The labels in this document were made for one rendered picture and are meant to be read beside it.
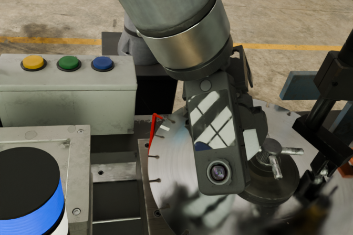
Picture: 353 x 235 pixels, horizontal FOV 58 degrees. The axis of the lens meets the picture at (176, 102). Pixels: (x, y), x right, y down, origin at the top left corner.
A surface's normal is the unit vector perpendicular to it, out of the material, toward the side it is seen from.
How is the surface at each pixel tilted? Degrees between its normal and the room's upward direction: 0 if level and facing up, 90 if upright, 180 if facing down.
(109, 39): 0
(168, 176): 0
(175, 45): 104
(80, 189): 0
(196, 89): 53
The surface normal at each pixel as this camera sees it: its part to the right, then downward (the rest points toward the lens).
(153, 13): -0.19, 0.81
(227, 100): -0.41, -0.10
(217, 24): 0.78, 0.22
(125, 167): 0.14, -0.74
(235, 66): -0.39, -0.58
